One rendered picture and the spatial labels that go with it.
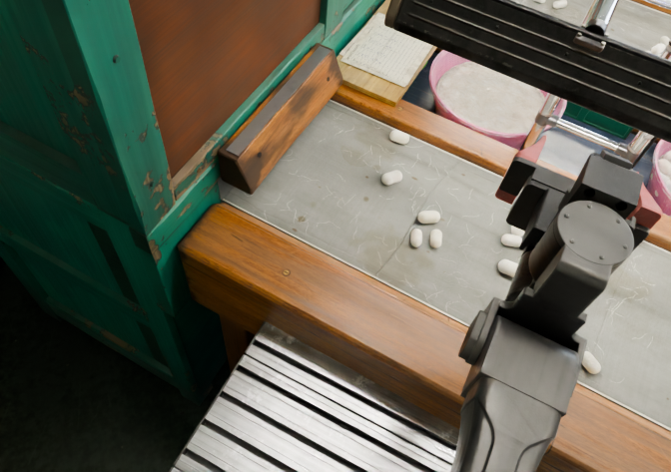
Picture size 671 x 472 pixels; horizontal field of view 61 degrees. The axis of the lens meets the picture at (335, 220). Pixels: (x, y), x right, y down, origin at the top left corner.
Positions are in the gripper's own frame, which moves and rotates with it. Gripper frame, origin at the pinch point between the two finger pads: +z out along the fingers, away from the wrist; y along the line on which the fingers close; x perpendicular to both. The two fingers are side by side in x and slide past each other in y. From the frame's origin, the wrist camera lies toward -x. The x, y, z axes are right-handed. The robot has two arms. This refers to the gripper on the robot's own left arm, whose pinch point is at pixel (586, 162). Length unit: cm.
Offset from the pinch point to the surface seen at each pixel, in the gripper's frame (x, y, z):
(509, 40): -1.0, 12.8, 13.6
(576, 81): 0.2, 3.8, 12.5
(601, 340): 33.2, -16.9, 2.9
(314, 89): 23.2, 39.9, 17.6
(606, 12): -5.1, 4.1, 19.0
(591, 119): 38, -6, 55
